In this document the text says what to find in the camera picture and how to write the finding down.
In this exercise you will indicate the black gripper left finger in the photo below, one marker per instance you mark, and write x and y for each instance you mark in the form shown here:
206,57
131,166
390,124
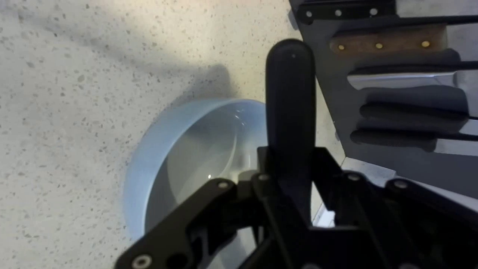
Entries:
213,224

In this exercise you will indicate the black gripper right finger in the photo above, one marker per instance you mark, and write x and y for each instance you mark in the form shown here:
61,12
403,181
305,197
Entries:
397,224

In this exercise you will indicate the gray bowl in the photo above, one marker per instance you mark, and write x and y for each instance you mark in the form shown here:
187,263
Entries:
199,144

